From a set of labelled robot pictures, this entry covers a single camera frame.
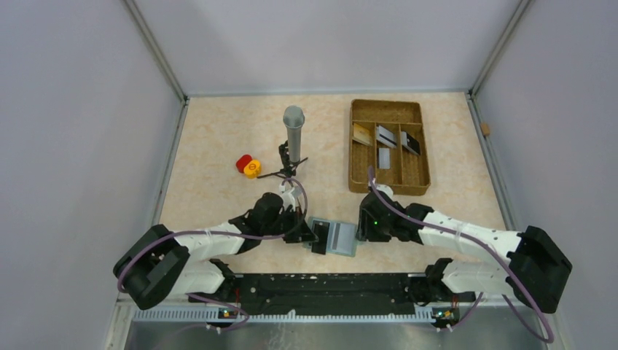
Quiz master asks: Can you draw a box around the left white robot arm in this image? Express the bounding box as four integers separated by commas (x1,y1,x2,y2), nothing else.
112,192,318,310

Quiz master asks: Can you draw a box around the brown woven cutlery tray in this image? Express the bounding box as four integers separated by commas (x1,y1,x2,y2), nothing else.
348,99,431,196

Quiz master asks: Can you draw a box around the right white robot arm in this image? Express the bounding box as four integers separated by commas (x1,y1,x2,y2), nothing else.
357,186,573,314

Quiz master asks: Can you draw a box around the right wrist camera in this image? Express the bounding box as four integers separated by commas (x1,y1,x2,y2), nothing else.
375,184,394,199

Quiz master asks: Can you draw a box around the grey microphone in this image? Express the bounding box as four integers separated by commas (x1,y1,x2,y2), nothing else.
283,105,305,163

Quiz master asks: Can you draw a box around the gold card in tray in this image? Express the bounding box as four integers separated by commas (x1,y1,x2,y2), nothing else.
352,122,373,147

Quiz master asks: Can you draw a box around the black credit card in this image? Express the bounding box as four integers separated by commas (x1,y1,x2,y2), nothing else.
311,219,330,254

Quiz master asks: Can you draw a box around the green card holder wallet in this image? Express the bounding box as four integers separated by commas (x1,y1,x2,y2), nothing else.
305,217,359,257

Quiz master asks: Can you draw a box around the small wooden block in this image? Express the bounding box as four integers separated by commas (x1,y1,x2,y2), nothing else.
480,122,490,137

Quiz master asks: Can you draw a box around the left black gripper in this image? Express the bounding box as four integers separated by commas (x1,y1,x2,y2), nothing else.
262,206,318,244

